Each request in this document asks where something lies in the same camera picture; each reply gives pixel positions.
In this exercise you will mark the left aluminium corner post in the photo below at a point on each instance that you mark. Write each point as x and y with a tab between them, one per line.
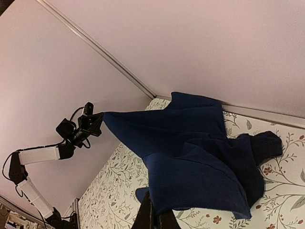
85	37

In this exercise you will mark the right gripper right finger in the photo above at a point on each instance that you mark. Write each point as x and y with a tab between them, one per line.
167	220

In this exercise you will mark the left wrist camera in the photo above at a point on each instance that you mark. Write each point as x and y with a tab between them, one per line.
88	109

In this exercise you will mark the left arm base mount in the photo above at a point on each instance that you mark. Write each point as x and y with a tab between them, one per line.
57	222

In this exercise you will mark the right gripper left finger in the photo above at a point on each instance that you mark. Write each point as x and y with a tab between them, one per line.
145	215

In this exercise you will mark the floral tablecloth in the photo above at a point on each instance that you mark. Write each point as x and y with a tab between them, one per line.
113	199

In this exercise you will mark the blue garment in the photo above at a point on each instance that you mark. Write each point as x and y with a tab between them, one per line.
191	162

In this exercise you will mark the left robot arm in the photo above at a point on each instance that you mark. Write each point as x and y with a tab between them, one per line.
22	157

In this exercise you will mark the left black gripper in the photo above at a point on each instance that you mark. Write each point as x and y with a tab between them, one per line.
87	125

